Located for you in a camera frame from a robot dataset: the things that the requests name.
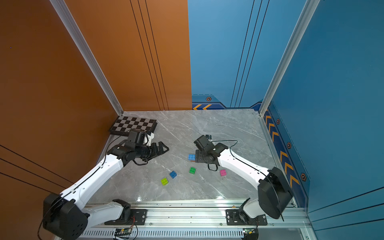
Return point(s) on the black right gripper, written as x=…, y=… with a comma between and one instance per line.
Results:
x=198, y=156

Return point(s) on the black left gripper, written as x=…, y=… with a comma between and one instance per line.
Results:
x=155, y=152

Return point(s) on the green lego brick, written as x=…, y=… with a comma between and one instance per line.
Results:
x=192, y=170

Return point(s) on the dark blue lego brick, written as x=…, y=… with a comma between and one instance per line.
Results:
x=173, y=174

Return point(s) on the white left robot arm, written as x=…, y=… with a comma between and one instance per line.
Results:
x=67, y=216

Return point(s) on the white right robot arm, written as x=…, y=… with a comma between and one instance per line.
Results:
x=274, y=191

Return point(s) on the lime yellow lego brick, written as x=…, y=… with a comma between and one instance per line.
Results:
x=164, y=181

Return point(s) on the black white checkerboard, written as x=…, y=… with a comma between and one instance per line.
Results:
x=123, y=125

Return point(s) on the left circuit board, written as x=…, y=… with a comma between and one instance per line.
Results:
x=124, y=233

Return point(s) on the circuit board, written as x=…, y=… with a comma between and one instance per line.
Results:
x=250, y=234
x=124, y=233

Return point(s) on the right circuit board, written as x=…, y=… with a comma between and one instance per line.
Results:
x=250, y=234

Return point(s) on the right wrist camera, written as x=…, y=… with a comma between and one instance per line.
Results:
x=203, y=144

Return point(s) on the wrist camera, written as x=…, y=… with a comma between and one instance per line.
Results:
x=203, y=144
x=140, y=138

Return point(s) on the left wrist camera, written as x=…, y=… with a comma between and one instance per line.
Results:
x=140, y=138

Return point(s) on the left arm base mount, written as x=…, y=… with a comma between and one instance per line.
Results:
x=130, y=217

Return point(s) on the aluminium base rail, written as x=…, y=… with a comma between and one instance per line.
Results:
x=204, y=219

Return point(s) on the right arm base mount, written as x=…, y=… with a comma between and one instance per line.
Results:
x=235, y=217

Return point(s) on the aluminium corner post left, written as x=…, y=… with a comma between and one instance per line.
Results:
x=73, y=29

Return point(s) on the aluminium corner post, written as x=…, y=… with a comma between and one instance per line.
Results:
x=73, y=29
x=294, y=41

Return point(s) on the aluminium corner post right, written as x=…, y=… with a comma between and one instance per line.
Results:
x=294, y=41

